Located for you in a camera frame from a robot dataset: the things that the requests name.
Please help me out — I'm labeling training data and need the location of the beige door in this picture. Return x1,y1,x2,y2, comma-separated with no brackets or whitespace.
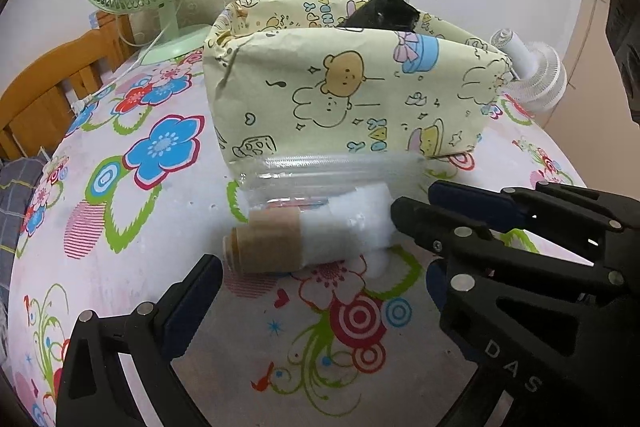
542,0,639,198

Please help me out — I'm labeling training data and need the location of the black soft cloth bundle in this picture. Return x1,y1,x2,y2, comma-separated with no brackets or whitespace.
338,0,420,32

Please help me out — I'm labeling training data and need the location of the floral tablecloth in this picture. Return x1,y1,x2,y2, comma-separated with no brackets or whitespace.
4,51,589,427

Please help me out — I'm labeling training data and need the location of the white fan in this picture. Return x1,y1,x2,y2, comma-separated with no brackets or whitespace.
490,28,567,115

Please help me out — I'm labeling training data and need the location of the yellow cartoon storage box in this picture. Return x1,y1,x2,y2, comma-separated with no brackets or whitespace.
203,0,512,164

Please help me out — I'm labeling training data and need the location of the grey plaid bedding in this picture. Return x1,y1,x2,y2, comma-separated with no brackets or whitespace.
0,156,49,308

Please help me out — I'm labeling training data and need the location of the white bag roll brown core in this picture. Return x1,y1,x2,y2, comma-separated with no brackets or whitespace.
222,183,395,275

